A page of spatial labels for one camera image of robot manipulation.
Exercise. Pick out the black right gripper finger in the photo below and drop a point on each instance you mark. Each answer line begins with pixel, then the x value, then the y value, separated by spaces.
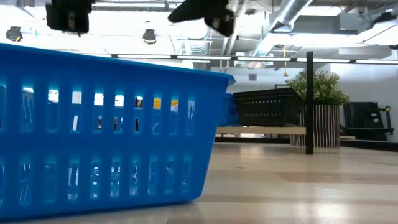
pixel 224 23
pixel 199 9

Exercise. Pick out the green potted plant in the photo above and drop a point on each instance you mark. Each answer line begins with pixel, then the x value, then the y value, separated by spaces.
pixel 323 87

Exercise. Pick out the silver smooth ventilation duct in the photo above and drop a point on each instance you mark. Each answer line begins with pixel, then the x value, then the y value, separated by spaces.
pixel 289 12

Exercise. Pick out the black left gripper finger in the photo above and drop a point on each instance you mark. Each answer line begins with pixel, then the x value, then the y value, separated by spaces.
pixel 68 14

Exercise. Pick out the black ceiling fixture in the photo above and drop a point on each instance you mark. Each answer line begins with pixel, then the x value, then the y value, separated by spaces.
pixel 14 33

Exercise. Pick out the black overhead camera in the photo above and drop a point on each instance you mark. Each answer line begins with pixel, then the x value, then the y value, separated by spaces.
pixel 149 36

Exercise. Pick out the yellow hanging pendant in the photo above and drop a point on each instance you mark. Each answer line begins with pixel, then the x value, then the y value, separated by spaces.
pixel 285 73

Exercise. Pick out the silver ribbed ventilation duct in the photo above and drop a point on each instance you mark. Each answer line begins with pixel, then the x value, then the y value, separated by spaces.
pixel 197 46

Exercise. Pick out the black slotted plastic basket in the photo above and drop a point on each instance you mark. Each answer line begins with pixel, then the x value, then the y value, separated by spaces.
pixel 267 119

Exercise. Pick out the black machine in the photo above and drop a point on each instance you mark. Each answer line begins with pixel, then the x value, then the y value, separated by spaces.
pixel 362 119

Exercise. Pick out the grey wall vent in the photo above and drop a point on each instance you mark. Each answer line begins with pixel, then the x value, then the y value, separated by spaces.
pixel 252 77

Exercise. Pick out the striped plant pot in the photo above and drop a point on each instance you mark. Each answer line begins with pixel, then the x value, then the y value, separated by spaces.
pixel 323 124

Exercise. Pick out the yellow slotted plastic basket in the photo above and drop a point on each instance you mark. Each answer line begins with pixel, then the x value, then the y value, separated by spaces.
pixel 157 103

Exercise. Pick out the black frame wooden shelf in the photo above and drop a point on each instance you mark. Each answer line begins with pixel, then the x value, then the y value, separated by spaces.
pixel 309 109

